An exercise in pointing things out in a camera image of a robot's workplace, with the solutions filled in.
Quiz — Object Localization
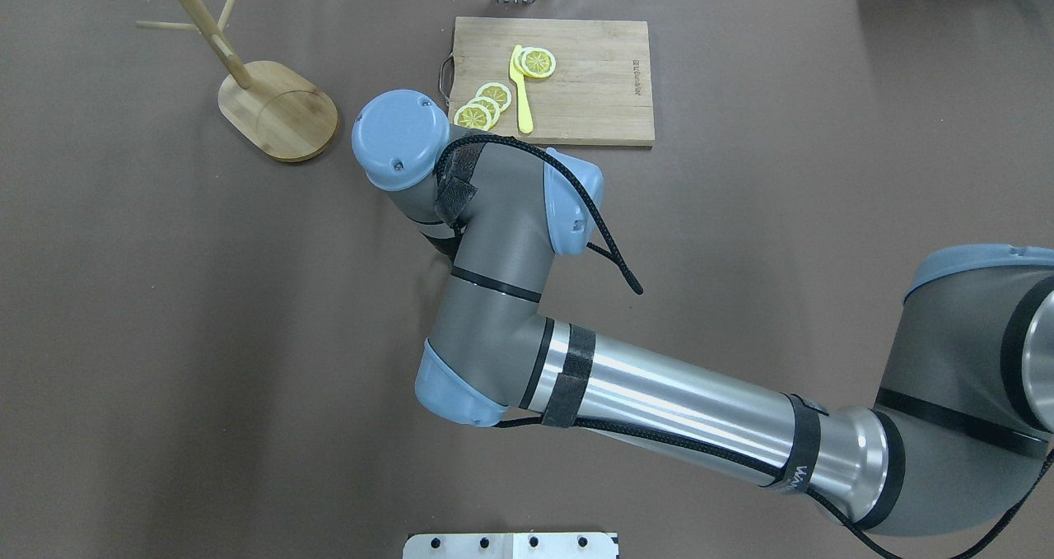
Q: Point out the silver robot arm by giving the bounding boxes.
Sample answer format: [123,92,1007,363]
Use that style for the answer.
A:
[351,90,1052,538]

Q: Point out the wooden mug rack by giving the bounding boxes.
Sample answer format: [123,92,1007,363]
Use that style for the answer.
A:
[136,0,340,163]

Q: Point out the yellow plastic knife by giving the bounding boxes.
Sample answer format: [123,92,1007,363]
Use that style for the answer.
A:
[508,44,534,135]

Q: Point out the middle lemon slice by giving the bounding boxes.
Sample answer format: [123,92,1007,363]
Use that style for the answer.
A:
[468,96,501,124]

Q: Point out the wooden cutting board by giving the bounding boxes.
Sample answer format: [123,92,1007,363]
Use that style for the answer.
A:
[450,16,655,147]

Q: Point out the lemon slice under knife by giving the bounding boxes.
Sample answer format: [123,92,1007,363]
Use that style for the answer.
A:
[512,46,557,79]

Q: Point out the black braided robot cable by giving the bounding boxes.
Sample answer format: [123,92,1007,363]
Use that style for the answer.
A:
[434,133,1054,559]

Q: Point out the white camera pillar base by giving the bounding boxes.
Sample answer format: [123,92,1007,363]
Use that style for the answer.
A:
[402,531,622,558]

